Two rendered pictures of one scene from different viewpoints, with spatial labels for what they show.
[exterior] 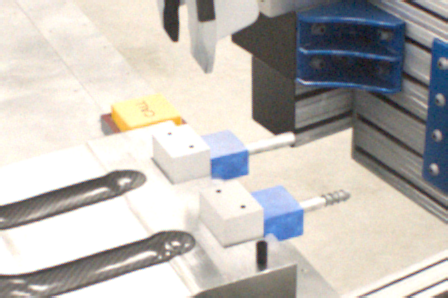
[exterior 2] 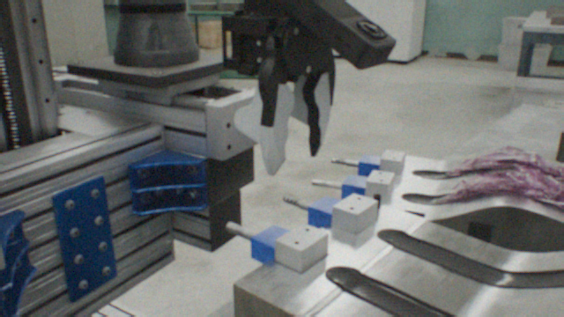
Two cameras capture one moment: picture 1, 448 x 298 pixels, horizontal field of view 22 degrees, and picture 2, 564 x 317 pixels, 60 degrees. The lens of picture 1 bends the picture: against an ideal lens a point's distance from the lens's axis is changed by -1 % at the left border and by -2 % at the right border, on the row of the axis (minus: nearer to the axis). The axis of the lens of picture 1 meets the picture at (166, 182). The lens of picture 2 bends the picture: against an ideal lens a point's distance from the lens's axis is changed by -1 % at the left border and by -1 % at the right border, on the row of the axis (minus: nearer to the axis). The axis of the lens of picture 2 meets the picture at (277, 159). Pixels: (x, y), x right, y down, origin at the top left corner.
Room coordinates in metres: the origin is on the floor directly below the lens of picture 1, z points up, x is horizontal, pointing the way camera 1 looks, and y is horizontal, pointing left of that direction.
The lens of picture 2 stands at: (1.17, 0.39, 1.19)
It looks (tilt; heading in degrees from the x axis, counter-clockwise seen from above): 21 degrees down; 241
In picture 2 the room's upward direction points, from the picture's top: straight up
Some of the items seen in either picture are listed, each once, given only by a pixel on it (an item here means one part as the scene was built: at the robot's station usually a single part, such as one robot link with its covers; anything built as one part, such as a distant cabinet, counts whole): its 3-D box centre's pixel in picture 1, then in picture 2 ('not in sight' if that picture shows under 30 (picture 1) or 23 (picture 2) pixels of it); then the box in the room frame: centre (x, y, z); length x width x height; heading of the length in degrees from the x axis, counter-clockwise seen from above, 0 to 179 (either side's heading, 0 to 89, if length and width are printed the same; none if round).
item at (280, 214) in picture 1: (281, 212); (322, 211); (0.83, -0.10, 0.89); 0.13 x 0.05 x 0.05; 111
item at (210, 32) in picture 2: not in sight; (211, 33); (-2.04, -7.76, 0.20); 0.63 x 0.44 x 0.40; 33
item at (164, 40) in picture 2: not in sight; (155, 32); (0.92, -0.50, 1.09); 0.15 x 0.15 x 0.10
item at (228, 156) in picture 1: (229, 154); (269, 243); (0.93, -0.06, 0.89); 0.13 x 0.05 x 0.05; 111
